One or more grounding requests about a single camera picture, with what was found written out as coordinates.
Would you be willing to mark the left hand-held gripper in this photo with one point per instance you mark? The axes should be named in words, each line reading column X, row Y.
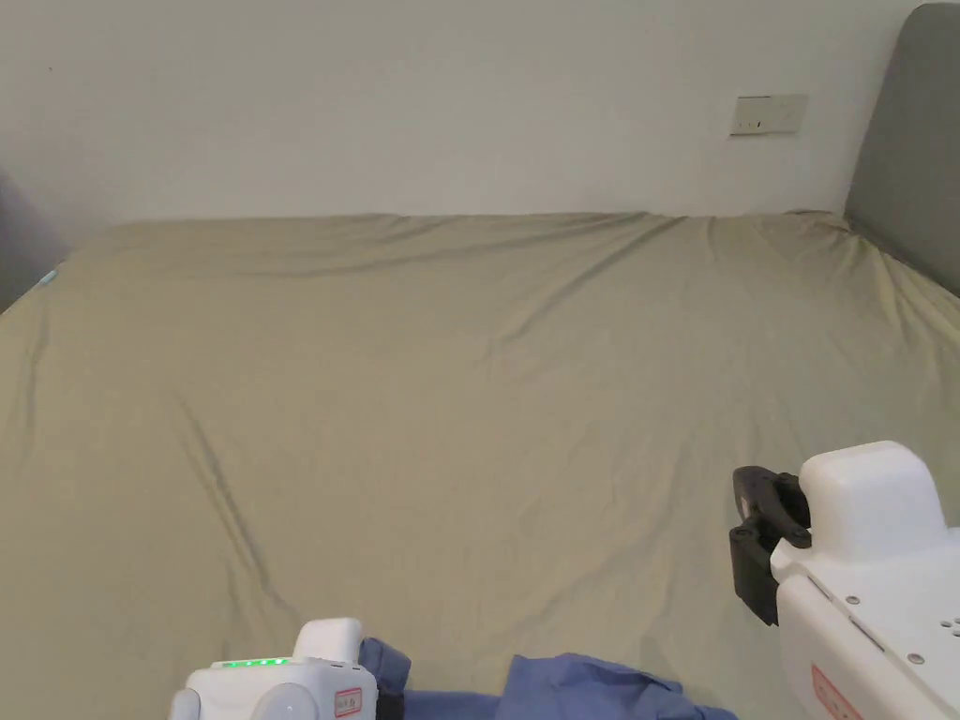
column 300, row 686

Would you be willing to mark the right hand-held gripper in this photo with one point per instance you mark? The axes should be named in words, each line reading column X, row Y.
column 877, row 570

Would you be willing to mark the blue garment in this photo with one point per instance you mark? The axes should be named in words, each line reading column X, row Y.
column 585, row 686

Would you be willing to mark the bed with beige sheet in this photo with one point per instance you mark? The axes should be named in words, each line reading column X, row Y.
column 465, row 390

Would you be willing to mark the grey padded headboard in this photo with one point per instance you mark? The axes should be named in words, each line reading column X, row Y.
column 911, row 150

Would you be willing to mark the white wall socket plate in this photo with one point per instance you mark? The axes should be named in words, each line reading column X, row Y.
column 769, row 115

